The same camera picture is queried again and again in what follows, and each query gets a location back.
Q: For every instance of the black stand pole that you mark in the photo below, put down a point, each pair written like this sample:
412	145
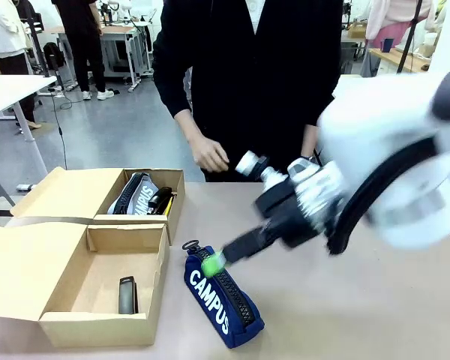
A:
408	41

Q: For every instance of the bystander in black clothes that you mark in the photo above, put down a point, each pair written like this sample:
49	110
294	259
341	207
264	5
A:
82	37

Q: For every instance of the black stapler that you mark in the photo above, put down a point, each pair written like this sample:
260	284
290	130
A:
161	197

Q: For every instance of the navy CAMPUS pencil case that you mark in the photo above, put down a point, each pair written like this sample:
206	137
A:
210	300

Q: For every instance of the dark blue cup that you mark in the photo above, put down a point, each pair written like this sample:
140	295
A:
387	45

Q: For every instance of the person's right hand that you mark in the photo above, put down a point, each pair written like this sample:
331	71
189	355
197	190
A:
210	153

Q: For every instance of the white table with round leg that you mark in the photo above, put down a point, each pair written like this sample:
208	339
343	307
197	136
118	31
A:
7	93

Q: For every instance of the person's left forearm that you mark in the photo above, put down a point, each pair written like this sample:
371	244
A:
311	138

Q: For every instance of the grey CAMPUS pencil case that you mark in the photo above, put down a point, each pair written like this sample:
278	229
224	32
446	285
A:
137	195

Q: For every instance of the wooden side table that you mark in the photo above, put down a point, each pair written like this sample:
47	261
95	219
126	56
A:
405	60

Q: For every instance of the dark grey stapler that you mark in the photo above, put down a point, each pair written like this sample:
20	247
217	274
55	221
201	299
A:
127	296

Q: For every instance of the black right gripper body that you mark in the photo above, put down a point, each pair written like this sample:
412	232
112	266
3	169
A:
285	213

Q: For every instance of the grey workbench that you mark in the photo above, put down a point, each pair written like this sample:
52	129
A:
123	41

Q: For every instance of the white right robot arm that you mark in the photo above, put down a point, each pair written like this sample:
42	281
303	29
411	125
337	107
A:
378	123

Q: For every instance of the bystander in white jacket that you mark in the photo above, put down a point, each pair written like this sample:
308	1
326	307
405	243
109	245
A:
3	30

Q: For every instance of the shallow cardboard box with lid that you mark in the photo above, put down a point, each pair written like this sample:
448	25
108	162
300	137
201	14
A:
67	191

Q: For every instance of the person's right forearm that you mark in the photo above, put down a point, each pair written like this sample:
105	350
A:
189	123

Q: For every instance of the person torso in black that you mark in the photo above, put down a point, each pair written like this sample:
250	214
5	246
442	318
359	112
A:
247	75

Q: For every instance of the black backpack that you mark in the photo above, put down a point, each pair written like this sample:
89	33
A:
53	56

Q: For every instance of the bystander in pink top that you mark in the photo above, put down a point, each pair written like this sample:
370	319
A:
397	18

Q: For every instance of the white power strip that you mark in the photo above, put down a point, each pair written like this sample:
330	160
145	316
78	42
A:
27	186

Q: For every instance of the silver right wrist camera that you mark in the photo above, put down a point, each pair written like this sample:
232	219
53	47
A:
247	163

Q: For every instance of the black wristwatch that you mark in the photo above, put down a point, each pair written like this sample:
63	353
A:
308	159

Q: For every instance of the deep cardboard box with lid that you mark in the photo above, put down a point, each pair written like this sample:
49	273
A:
26	270

